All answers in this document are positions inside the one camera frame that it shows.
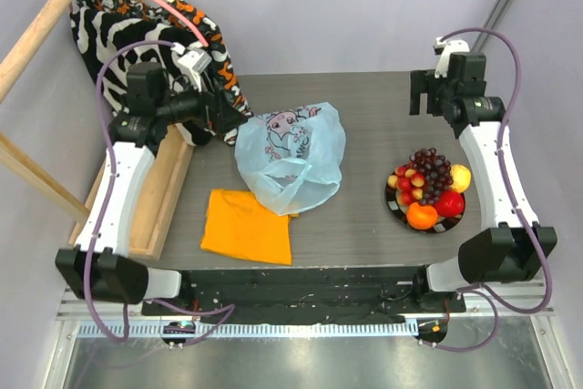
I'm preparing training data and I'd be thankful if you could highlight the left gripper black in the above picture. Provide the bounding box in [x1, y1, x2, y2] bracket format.
[156, 70, 247, 136]

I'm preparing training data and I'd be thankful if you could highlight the light blue printed plastic bag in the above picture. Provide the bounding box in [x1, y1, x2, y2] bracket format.
[235, 102, 346, 216]

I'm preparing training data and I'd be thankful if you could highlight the fake dark purple grape bunch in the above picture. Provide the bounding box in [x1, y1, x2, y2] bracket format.
[408, 148, 454, 205]

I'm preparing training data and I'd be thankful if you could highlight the fake yellow lemon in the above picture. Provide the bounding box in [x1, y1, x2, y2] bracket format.
[449, 164, 472, 193]

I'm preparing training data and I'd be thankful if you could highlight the fake lychee bunch red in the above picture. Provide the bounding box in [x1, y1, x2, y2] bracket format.
[387, 164, 425, 207]

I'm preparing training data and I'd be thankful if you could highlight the fake red apple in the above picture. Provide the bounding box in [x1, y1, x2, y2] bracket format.
[435, 190, 465, 218]

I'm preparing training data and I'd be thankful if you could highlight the fake orange fruit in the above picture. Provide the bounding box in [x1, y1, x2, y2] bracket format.
[405, 202, 439, 230]

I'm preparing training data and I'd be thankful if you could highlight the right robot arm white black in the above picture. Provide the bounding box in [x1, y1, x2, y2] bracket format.
[410, 48, 557, 312]

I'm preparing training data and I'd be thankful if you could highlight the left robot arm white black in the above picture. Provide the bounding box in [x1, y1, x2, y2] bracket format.
[55, 55, 247, 315]

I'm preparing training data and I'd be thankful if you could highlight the zebra pattern fabric bag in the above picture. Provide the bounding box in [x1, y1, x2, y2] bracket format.
[69, 0, 252, 118]

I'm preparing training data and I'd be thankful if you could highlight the orange folded cloth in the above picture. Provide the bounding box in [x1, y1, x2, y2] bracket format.
[200, 189, 295, 266]

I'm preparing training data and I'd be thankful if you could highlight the round plate with dark rim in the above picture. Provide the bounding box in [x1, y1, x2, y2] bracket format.
[384, 166, 465, 234]

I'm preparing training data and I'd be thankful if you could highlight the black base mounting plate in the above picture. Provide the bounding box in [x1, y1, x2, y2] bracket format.
[169, 267, 456, 313]

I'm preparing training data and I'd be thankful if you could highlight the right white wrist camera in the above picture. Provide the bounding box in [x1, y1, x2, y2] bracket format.
[433, 37, 470, 79]

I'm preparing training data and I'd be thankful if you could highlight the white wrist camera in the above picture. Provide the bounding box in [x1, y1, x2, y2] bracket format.
[433, 37, 470, 79]
[170, 43, 211, 91]

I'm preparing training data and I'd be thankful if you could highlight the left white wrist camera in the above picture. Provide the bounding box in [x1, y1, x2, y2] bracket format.
[170, 43, 211, 91]

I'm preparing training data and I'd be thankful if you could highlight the wooden rack frame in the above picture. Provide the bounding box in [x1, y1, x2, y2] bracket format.
[1, 0, 192, 262]

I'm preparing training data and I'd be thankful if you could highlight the aluminium rail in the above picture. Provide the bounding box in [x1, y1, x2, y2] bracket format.
[56, 279, 557, 340]

